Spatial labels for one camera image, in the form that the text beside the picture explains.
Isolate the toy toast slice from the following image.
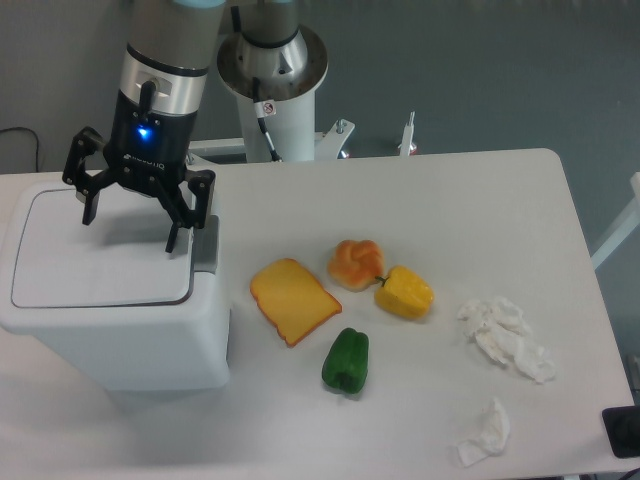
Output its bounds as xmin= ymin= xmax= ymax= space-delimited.
xmin=250 ymin=258 xmax=342 ymax=347

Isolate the white frame at right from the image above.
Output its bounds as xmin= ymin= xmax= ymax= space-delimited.
xmin=591 ymin=172 xmax=639 ymax=270

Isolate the large crumpled white tissue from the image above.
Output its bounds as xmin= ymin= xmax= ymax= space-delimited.
xmin=456 ymin=296 xmax=556 ymax=384

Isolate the black device at edge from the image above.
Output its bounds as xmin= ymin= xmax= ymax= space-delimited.
xmin=602 ymin=406 xmax=640 ymax=458

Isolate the toy knotted bread roll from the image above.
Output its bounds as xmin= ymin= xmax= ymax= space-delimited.
xmin=327 ymin=240 xmax=385 ymax=291

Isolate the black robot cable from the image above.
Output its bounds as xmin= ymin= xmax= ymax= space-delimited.
xmin=251 ymin=76 xmax=284 ymax=163

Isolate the yellow toy bell pepper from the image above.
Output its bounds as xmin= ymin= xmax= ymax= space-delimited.
xmin=374 ymin=265 xmax=435 ymax=320

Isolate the black cable on floor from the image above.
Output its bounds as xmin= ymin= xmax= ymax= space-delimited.
xmin=0 ymin=126 xmax=42 ymax=171

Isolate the white bracket with bolt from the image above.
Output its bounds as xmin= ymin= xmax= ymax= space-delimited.
xmin=314 ymin=119 xmax=355 ymax=161

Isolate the white trash can body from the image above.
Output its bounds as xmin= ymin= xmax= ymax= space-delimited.
xmin=1 ymin=204 xmax=230 ymax=391

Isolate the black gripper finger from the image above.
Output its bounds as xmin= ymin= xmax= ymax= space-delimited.
xmin=62 ymin=127 xmax=117 ymax=225
xmin=153 ymin=169 xmax=216 ymax=253

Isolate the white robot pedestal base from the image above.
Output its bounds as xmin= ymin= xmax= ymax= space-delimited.
xmin=236 ymin=92 xmax=315 ymax=163

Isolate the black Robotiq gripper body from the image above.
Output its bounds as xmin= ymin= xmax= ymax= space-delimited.
xmin=103 ymin=93 xmax=197 ymax=194

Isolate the small crumpled white tissue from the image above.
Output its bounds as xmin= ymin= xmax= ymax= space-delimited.
xmin=456 ymin=397 xmax=511 ymax=468

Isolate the white clamp post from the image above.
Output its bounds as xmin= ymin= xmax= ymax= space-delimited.
xmin=398 ymin=111 xmax=417 ymax=157

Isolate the green toy bell pepper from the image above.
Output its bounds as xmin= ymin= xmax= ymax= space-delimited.
xmin=321 ymin=328 xmax=369 ymax=395

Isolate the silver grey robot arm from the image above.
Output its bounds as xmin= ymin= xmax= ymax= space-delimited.
xmin=63 ymin=1 xmax=328 ymax=232

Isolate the white trash can lid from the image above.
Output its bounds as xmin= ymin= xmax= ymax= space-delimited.
xmin=5 ymin=182 xmax=192 ymax=308

